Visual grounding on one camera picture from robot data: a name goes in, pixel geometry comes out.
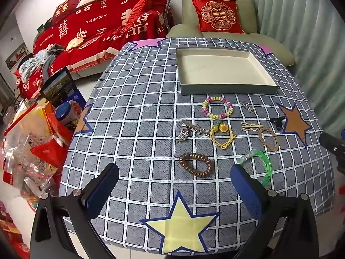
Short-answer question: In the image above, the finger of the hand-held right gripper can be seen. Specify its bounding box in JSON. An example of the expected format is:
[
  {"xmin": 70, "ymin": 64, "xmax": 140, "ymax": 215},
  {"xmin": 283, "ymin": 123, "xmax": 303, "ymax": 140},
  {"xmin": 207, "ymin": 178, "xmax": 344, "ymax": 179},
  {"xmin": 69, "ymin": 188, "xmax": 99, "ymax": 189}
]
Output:
[{"xmin": 319, "ymin": 132, "xmax": 345, "ymax": 154}]

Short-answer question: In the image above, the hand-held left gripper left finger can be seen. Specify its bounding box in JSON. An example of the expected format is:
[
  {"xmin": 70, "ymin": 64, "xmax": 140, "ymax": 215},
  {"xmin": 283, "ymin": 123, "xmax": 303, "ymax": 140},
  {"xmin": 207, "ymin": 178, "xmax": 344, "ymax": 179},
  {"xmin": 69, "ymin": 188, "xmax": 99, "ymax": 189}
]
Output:
[{"xmin": 30, "ymin": 163, "xmax": 120, "ymax": 259}]

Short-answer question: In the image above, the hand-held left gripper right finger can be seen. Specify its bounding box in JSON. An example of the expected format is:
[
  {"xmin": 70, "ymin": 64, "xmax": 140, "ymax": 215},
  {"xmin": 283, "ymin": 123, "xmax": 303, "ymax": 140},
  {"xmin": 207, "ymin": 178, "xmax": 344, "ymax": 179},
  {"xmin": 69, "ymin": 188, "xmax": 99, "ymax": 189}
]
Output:
[{"xmin": 230, "ymin": 164, "xmax": 320, "ymax": 259}]

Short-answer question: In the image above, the green translucent bracelet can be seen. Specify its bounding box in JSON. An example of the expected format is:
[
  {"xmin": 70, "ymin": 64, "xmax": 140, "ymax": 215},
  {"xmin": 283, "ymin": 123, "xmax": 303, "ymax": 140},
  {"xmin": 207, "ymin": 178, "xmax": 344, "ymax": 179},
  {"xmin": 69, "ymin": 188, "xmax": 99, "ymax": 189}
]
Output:
[{"xmin": 237, "ymin": 149, "xmax": 273, "ymax": 186}]

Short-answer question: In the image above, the tan braided hair tie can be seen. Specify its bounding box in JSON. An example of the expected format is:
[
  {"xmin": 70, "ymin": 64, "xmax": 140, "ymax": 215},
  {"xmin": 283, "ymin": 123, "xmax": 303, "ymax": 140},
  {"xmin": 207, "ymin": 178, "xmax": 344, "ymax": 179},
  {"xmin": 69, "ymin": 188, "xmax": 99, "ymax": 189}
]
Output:
[{"xmin": 257, "ymin": 127, "xmax": 280, "ymax": 152}]

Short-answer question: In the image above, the yellow sunflower hair tie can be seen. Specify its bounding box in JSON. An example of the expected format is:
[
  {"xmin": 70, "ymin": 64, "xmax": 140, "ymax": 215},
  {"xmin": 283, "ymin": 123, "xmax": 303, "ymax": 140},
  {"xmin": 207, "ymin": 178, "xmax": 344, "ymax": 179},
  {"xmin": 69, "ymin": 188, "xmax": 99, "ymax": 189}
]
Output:
[{"xmin": 209, "ymin": 123, "xmax": 236, "ymax": 150}]

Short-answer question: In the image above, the brown spiral hair tie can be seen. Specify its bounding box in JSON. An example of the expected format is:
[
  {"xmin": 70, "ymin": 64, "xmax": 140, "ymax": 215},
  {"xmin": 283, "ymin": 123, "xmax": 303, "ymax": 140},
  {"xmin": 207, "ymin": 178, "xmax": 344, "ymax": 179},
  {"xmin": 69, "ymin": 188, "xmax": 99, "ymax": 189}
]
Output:
[{"xmin": 178, "ymin": 152, "xmax": 215, "ymax": 178}]

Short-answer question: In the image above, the long silver rhinestone hair clip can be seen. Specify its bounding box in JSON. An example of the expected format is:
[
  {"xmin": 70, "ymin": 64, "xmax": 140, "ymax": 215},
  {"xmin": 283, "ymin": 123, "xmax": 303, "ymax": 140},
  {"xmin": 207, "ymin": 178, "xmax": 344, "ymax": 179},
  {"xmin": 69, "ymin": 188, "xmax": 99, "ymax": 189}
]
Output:
[{"xmin": 177, "ymin": 119, "xmax": 211, "ymax": 143}]

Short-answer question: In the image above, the shallow cream cardboard box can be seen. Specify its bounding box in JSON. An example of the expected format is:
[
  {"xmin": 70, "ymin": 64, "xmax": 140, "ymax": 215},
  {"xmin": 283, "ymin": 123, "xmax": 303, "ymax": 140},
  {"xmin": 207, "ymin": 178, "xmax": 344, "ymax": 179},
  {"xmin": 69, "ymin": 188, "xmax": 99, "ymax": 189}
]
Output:
[{"xmin": 176, "ymin": 48, "xmax": 279, "ymax": 96}]

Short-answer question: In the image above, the grey checked star tablecloth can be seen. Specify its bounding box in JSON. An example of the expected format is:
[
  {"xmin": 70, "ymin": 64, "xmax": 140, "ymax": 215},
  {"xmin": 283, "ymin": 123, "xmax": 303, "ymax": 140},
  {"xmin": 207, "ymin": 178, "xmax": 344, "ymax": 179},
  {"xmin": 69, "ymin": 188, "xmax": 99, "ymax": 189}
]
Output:
[{"xmin": 59, "ymin": 37, "xmax": 337, "ymax": 255}]

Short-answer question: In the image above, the beige hair pin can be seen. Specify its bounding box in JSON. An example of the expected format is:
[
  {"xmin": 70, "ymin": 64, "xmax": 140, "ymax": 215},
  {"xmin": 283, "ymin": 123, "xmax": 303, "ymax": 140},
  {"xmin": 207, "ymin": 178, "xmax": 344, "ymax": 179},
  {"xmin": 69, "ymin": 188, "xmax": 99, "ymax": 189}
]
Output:
[{"xmin": 240, "ymin": 122, "xmax": 266, "ymax": 133}]

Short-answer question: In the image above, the blue lidded tin can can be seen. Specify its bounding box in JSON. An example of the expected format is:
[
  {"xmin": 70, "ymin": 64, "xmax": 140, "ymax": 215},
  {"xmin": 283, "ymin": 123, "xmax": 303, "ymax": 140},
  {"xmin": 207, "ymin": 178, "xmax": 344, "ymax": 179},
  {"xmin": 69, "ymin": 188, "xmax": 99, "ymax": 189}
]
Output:
[{"xmin": 55, "ymin": 103, "xmax": 77, "ymax": 125}]

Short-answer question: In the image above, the orange cardboard box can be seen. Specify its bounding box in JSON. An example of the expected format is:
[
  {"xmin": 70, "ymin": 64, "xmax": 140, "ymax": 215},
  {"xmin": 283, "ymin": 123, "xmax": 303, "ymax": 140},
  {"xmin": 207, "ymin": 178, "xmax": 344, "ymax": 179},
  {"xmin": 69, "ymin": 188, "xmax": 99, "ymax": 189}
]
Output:
[{"xmin": 35, "ymin": 101, "xmax": 58, "ymax": 138}]

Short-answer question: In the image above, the blue gift box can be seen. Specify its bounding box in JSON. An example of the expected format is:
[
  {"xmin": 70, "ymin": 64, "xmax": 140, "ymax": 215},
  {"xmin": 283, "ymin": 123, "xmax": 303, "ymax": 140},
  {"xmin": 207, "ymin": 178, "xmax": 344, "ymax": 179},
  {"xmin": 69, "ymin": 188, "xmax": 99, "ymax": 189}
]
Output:
[{"xmin": 67, "ymin": 90, "xmax": 87, "ymax": 114}]

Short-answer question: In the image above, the stack of red boxes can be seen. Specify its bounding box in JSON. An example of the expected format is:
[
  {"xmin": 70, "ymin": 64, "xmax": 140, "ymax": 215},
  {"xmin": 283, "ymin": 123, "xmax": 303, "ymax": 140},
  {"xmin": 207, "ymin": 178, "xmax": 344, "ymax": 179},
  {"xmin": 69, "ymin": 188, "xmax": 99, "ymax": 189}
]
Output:
[{"xmin": 0, "ymin": 201, "xmax": 30, "ymax": 259}]

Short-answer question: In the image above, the dark printed cardboard box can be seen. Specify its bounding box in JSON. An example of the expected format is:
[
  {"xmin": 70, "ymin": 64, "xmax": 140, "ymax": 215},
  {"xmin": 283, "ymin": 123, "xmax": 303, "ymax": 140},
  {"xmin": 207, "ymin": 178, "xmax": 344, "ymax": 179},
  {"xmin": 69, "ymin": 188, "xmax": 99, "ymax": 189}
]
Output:
[{"xmin": 40, "ymin": 66, "xmax": 74, "ymax": 107}]

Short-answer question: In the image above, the pale green curtain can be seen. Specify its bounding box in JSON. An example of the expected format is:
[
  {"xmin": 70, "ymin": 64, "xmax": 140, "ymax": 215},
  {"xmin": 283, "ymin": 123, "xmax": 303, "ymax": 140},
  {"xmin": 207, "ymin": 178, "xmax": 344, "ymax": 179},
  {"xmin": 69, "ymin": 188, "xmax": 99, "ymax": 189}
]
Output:
[{"xmin": 248, "ymin": 0, "xmax": 345, "ymax": 141}]

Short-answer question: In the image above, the pile of grey clothes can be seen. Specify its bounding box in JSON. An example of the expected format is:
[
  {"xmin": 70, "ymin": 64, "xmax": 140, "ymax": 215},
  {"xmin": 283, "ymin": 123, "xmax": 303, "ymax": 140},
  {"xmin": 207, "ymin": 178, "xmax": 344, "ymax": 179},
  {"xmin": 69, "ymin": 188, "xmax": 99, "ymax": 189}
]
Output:
[{"xmin": 20, "ymin": 44, "xmax": 65, "ymax": 83}]

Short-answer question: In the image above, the round beige plush cushion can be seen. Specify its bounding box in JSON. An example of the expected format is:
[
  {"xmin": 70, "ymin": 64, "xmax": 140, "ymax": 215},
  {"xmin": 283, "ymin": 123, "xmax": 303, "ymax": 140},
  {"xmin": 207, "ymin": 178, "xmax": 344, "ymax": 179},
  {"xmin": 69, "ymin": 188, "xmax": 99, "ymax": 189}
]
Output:
[{"xmin": 66, "ymin": 36, "xmax": 85, "ymax": 49}]

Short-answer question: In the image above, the red embroidered cushion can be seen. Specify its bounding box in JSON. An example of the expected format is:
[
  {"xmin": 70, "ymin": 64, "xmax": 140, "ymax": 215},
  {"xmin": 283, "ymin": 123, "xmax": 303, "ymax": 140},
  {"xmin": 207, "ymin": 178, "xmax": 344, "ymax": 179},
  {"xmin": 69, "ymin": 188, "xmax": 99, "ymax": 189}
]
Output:
[{"xmin": 191, "ymin": 0, "xmax": 246, "ymax": 34}]

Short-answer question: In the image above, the plain red pillow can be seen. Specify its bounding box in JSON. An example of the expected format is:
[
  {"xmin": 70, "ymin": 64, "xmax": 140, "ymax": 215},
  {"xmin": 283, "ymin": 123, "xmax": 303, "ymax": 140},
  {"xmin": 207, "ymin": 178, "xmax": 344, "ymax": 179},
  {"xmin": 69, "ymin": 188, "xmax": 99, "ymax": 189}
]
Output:
[{"xmin": 125, "ymin": 0, "xmax": 153, "ymax": 30}]

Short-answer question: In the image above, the red pillow with white characters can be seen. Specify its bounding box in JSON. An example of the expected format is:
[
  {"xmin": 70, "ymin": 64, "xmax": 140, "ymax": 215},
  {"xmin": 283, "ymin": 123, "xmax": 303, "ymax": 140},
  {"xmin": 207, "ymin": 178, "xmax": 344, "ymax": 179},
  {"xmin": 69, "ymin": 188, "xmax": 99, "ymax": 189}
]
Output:
[{"xmin": 51, "ymin": 0, "xmax": 87, "ymax": 25}]

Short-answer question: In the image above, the pastel beaded bracelet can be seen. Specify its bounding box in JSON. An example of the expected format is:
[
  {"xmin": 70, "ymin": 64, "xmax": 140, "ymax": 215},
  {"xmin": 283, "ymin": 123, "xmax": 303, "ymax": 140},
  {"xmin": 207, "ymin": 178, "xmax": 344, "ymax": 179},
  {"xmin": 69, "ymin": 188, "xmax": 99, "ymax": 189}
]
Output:
[{"xmin": 202, "ymin": 96, "xmax": 234, "ymax": 120}]

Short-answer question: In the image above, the flexible metal hose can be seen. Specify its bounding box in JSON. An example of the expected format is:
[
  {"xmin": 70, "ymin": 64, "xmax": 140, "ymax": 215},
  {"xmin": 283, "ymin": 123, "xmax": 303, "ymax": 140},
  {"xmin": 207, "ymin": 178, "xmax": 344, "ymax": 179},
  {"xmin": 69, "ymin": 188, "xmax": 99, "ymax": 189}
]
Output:
[{"xmin": 162, "ymin": 0, "xmax": 179, "ymax": 33}]

